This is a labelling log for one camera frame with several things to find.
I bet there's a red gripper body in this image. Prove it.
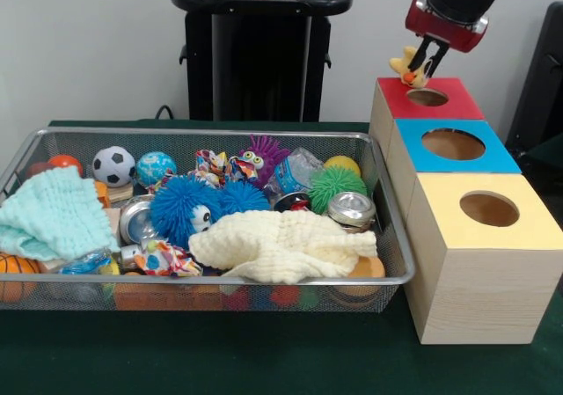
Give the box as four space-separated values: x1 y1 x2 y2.
404 0 490 54

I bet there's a wooden box with three holes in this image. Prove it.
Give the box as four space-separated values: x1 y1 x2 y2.
368 76 563 346

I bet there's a mint green cloth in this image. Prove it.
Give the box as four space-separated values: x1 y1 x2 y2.
0 165 121 262

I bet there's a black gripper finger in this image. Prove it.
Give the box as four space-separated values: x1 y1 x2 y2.
422 41 450 82
406 36 435 77

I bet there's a small soccer ball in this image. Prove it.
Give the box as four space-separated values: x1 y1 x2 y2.
91 145 136 188

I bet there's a green spiky ball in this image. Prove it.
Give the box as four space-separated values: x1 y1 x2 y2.
307 167 369 216

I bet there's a red orange ball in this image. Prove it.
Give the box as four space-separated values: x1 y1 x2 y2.
47 154 84 177

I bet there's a multicolour spiky caterpillar toy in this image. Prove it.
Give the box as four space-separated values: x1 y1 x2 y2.
217 179 270 216

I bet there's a purple spiky toy with eyes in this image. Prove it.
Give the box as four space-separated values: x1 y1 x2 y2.
239 135 292 189

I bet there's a blue globe print ball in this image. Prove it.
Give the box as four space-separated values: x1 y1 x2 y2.
135 151 178 187

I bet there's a yellow plush duck toy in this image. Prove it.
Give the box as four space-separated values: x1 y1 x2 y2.
389 46 435 89

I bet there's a dark green tablecloth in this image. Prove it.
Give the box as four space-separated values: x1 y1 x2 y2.
0 120 563 395
525 133 563 172

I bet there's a crushed silver can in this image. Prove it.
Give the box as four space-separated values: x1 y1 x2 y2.
327 191 377 234

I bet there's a blue spiky toy with eyes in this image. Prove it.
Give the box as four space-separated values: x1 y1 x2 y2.
150 174 223 250

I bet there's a silver drink can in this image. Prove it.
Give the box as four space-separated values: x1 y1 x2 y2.
119 194 159 245

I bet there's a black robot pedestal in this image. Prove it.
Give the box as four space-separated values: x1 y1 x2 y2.
170 0 354 122

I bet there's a black stand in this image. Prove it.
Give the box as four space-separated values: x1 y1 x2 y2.
505 1 563 150

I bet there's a shallow mesh bin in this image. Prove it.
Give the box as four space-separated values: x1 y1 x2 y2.
0 127 415 312

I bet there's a yellow ball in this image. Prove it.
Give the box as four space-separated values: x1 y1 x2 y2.
324 155 362 177

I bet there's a cream yellow cloth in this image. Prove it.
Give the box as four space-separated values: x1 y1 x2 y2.
187 209 378 285

